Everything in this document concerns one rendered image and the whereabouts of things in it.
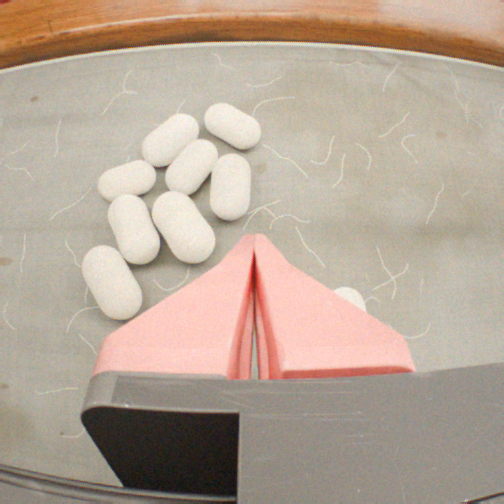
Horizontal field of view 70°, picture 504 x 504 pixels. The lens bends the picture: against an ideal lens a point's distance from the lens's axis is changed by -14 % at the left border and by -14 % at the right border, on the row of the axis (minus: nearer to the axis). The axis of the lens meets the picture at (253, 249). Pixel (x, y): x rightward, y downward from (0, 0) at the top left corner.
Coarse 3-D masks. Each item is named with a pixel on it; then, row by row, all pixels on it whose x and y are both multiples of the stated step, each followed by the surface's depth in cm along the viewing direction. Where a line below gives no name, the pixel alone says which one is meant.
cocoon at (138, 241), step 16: (112, 208) 19; (128, 208) 19; (144, 208) 20; (112, 224) 19; (128, 224) 19; (144, 224) 19; (128, 240) 19; (144, 240) 19; (128, 256) 19; (144, 256) 19
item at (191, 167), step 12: (192, 144) 20; (204, 144) 20; (180, 156) 20; (192, 156) 20; (204, 156) 20; (216, 156) 21; (168, 168) 20; (180, 168) 20; (192, 168) 20; (204, 168) 20; (168, 180) 20; (180, 180) 20; (192, 180) 20; (192, 192) 21
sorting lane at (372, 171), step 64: (64, 64) 24; (128, 64) 24; (192, 64) 24; (256, 64) 23; (320, 64) 24; (384, 64) 24; (448, 64) 24; (0, 128) 23; (64, 128) 23; (128, 128) 22; (320, 128) 22; (384, 128) 22; (448, 128) 22; (0, 192) 21; (64, 192) 21; (256, 192) 21; (320, 192) 21; (384, 192) 21; (448, 192) 21; (0, 256) 20; (64, 256) 20; (320, 256) 20; (384, 256) 20; (448, 256) 20; (0, 320) 20; (64, 320) 20; (128, 320) 20; (384, 320) 20; (448, 320) 20; (0, 384) 19; (64, 384) 19; (0, 448) 18; (64, 448) 18
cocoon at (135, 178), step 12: (120, 168) 20; (132, 168) 20; (144, 168) 20; (108, 180) 20; (120, 180) 20; (132, 180) 20; (144, 180) 20; (108, 192) 20; (120, 192) 20; (132, 192) 20; (144, 192) 21
